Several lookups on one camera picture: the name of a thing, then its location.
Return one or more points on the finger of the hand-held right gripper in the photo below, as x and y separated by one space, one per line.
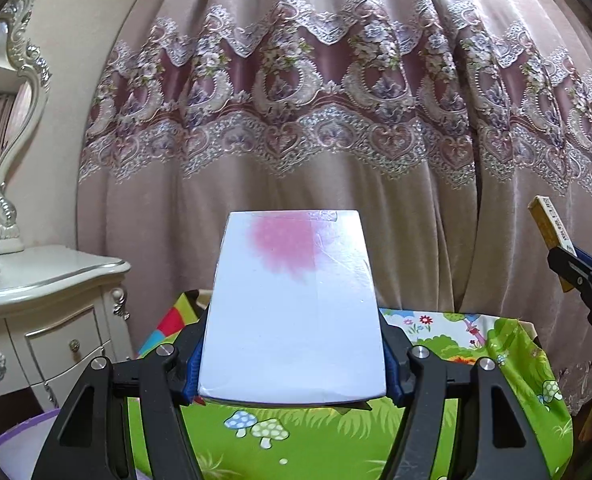
563 265
588 257

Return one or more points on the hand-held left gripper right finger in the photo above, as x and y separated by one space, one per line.
393 377

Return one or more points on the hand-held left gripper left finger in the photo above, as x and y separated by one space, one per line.
193 375

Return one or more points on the yellow and white box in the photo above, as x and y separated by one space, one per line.
546 217

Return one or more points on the white box with pink print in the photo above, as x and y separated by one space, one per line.
291 310

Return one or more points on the cartoon printed green blanket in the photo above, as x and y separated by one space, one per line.
326 435

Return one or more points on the white ornate dresser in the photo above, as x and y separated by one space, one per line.
51 305

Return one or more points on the purple rimmed basket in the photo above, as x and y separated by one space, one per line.
21 445

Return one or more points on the beige curtain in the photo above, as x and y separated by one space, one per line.
301 110

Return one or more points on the ornate white framed mirror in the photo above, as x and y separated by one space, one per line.
21 110

